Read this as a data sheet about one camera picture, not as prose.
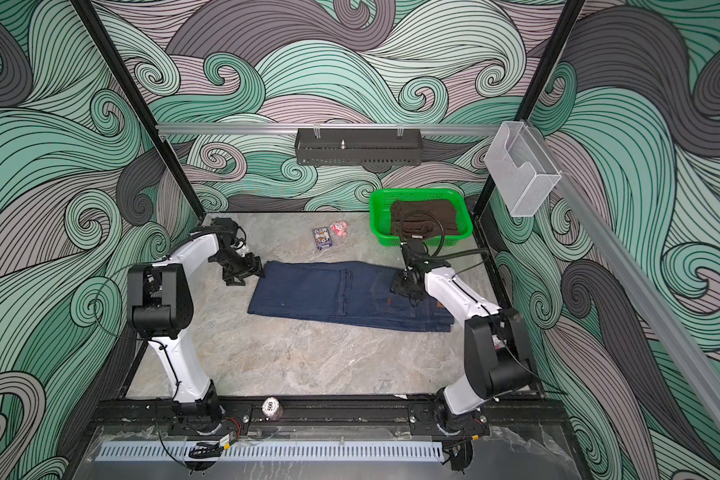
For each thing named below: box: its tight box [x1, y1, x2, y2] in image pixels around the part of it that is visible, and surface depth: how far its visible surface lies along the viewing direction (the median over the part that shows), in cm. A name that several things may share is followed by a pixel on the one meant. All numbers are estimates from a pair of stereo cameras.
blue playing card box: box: [312, 227, 334, 251], surface depth 113 cm
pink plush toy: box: [330, 221, 349, 237], surface depth 114 cm
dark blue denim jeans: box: [247, 260, 455, 331], surface depth 96 cm
